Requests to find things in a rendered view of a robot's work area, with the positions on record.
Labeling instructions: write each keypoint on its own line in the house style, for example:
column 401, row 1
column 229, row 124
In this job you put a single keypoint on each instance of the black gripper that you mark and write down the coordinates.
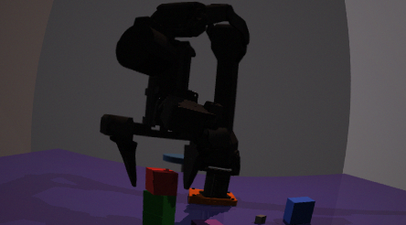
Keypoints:
column 121, row 130

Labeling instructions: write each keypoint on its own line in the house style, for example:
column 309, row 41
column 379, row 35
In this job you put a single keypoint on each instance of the green block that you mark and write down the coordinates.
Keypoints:
column 152, row 219
column 159, row 205

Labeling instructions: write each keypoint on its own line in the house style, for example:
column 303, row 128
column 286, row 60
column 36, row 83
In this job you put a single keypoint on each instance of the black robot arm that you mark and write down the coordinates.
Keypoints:
column 150, row 47

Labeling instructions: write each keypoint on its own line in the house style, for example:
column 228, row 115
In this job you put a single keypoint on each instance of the blue cube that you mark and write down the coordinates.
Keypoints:
column 298, row 210

